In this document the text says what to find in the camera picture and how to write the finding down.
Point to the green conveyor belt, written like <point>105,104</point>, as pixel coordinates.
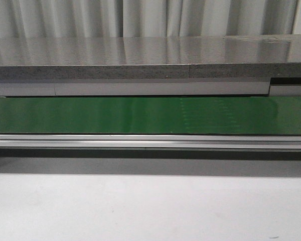
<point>151,115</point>

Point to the white pleated curtain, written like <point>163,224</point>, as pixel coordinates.
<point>29,19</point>

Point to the aluminium conveyor front rail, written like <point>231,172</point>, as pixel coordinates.
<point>210,142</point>

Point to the grey conveyor rear rail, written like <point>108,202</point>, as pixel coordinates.
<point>251,86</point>

